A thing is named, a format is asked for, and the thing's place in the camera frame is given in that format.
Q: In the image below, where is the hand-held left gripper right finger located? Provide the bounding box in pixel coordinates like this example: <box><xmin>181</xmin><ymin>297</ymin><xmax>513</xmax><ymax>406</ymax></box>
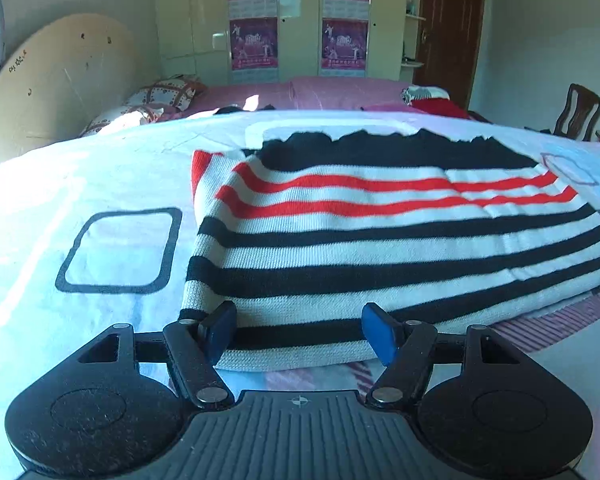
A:
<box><xmin>361</xmin><ymin>302</ymin><xmax>526</xmax><ymax>409</ymax></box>

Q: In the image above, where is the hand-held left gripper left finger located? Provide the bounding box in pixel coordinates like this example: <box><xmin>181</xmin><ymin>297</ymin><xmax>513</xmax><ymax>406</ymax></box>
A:
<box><xmin>75</xmin><ymin>300</ymin><xmax>239</xmax><ymax>409</ymax></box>

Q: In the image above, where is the striped knit sweater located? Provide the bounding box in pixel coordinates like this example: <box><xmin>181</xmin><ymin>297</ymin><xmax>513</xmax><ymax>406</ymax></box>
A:
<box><xmin>179</xmin><ymin>129</ymin><xmax>600</xmax><ymax>374</ymax></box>

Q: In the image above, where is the light printed blanket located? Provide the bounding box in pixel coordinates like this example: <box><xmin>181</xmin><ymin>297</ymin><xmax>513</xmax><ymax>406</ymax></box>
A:
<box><xmin>0</xmin><ymin>107</ymin><xmax>600</xmax><ymax>480</ymax></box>

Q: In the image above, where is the red cloth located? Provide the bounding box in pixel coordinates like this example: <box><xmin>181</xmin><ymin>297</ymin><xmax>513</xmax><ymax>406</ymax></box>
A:
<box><xmin>410</xmin><ymin>99</ymin><xmax>473</xmax><ymax>121</ymax></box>

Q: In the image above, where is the patterned pillow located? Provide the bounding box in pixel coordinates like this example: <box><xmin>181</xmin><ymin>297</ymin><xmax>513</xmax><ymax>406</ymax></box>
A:
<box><xmin>124</xmin><ymin>75</ymin><xmax>207</xmax><ymax>112</ymax></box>
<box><xmin>79</xmin><ymin>102</ymin><xmax>168</xmax><ymax>139</ymax></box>

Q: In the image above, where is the black and white striped cloth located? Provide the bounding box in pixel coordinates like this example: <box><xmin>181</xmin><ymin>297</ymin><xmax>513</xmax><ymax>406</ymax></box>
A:
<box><xmin>401</xmin><ymin>86</ymin><xmax>451</xmax><ymax>107</ymax></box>

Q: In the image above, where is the pink bed sheet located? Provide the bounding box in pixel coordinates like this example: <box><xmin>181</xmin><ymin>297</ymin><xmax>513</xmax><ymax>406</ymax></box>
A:
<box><xmin>170</xmin><ymin>76</ymin><xmax>492</xmax><ymax>124</ymax></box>

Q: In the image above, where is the dark wooden chair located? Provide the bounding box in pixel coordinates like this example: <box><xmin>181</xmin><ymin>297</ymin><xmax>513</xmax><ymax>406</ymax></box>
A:
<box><xmin>551</xmin><ymin>83</ymin><xmax>600</xmax><ymax>142</ymax></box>

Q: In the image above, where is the cream rounded headboard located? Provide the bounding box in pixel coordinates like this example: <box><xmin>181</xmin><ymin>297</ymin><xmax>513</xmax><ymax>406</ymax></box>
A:
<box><xmin>0</xmin><ymin>13</ymin><xmax>147</xmax><ymax>150</ymax></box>

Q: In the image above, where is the brown wooden door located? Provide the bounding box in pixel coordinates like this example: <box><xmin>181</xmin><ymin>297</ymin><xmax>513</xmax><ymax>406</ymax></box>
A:
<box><xmin>421</xmin><ymin>0</ymin><xmax>489</xmax><ymax>111</ymax></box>

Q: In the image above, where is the cream corner shelf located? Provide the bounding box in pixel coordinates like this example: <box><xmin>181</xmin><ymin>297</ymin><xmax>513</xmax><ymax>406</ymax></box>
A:
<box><xmin>401</xmin><ymin>0</ymin><xmax>429</xmax><ymax>69</ymax></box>

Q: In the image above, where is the cream wardrobe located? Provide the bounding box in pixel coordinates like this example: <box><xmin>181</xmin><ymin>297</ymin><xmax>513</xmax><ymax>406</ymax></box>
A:
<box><xmin>152</xmin><ymin>0</ymin><xmax>425</xmax><ymax>84</ymax></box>

